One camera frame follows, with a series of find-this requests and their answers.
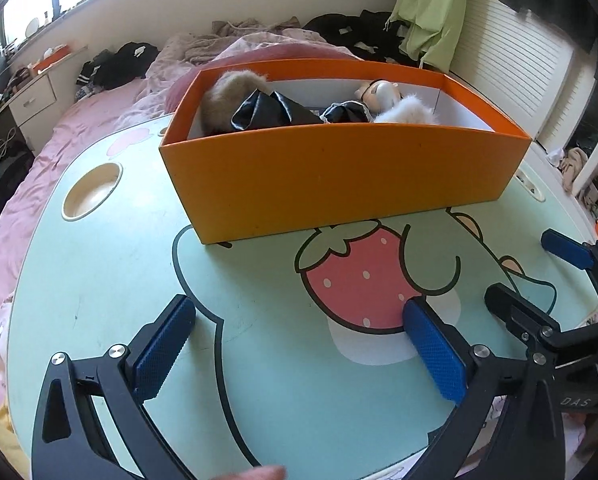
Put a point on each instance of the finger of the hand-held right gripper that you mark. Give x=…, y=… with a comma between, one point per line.
x=569, y=250
x=519, y=310

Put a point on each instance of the small doll figure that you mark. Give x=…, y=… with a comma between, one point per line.
x=381, y=94

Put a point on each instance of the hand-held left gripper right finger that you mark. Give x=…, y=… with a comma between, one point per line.
x=436, y=355

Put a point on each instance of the black clothes pile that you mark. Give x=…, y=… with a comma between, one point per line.
x=344, y=25

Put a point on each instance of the white louvered door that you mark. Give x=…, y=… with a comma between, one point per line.
x=509, y=60

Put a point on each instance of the floral pink quilt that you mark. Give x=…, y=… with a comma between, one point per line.
x=259, y=52

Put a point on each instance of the beige knitted blanket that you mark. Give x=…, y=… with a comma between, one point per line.
x=249, y=25

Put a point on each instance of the orange tray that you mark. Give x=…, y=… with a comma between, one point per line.
x=49, y=62

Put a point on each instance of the beige crumpled cloth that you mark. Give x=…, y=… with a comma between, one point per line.
x=574, y=167

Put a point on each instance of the black lace cloth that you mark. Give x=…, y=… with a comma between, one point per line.
x=264, y=110

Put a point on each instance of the white drawer cabinet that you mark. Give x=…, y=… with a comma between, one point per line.
x=34, y=100

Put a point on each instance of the orange cardboard box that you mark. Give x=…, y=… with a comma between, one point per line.
x=329, y=175

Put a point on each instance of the person's left hand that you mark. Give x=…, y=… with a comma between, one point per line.
x=259, y=475

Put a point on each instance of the brown fluffy pompom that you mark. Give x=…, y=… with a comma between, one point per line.
x=224, y=95

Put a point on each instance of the cartoon printed desktop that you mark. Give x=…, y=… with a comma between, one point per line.
x=129, y=260

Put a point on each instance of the black and white clothes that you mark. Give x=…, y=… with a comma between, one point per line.
x=124, y=60

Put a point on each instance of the green hanging cloth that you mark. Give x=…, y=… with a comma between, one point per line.
x=429, y=10

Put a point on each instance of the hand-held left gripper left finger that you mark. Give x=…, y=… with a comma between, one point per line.
x=161, y=350

